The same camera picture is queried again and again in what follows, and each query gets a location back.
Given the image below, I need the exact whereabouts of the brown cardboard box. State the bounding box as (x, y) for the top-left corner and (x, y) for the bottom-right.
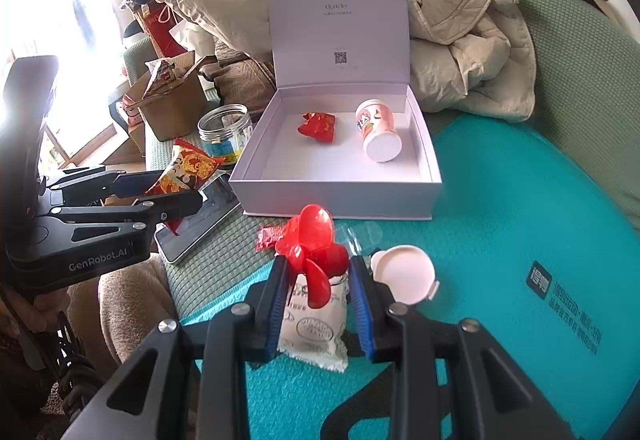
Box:
(126, 52), (217, 141)

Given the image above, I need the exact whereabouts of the pink printed paper cup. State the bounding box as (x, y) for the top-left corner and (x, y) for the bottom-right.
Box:
(356, 100), (402, 163)

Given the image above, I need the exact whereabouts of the brown quilted cushion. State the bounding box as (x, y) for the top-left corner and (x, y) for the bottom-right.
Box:
(203, 39), (277, 118)

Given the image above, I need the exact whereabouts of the red paper bag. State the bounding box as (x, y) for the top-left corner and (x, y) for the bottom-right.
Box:
(134, 1), (186, 57)

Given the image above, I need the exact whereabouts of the black smartphone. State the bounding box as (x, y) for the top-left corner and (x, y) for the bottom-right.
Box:
(154, 172), (240, 264)

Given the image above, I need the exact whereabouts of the red yellow snack bag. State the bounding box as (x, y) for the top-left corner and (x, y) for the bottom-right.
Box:
(143, 137), (227, 236)

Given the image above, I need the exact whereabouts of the round white pink lid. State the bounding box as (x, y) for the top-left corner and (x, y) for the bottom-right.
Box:
(371, 245), (439, 305)

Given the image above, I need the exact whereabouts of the teal foam mat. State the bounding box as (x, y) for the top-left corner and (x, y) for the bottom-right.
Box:
(179, 111), (640, 440)

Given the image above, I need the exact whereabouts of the lavender open gift box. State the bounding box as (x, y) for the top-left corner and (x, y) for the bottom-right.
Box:
(230, 0), (442, 220)

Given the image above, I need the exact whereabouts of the clear plastic stand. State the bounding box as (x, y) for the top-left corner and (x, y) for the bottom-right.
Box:
(334, 221), (383, 257)

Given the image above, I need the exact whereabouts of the flat red sauce sachet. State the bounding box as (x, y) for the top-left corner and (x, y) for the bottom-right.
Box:
(256, 225), (288, 253)

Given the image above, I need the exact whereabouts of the person's left hand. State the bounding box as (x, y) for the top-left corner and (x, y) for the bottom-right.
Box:
(6, 287), (70, 334)

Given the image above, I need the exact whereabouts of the brown blanket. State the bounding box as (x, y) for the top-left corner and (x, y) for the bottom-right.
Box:
(67, 253), (178, 378)

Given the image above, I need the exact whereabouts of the white printed snack packet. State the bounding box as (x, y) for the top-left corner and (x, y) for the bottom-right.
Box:
(278, 274), (349, 373)

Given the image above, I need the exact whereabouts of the small red snack packet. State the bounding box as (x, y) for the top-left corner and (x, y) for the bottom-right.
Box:
(297, 111), (336, 143)

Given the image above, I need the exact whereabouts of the clear glass jar blue label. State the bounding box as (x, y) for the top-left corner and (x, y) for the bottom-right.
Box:
(198, 104), (253, 168)

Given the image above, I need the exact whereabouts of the beige padded jacket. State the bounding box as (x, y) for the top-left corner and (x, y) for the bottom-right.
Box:
(165, 0), (536, 122)

